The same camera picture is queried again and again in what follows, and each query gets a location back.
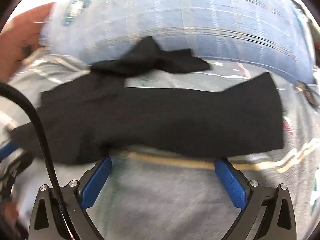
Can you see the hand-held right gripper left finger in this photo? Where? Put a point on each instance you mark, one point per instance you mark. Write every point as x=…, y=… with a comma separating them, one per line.
x=97, y=180

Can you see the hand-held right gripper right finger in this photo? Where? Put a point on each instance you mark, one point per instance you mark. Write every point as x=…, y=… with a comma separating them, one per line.
x=228, y=178

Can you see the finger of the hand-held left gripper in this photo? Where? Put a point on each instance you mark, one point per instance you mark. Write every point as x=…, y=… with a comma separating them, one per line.
x=7, y=150

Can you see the black pants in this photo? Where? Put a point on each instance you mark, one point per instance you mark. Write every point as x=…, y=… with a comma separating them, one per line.
x=155, y=120

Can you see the grey printed bedsheet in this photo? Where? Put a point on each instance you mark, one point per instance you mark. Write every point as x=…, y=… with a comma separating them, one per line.
x=165, y=195

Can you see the wooden headboard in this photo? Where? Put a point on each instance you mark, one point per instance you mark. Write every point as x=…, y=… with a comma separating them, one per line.
x=20, y=35

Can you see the small dark object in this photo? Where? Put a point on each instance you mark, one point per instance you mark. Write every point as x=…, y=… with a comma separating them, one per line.
x=307, y=92

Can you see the blue plaid pillow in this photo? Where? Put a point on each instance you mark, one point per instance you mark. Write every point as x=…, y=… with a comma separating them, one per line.
x=180, y=22

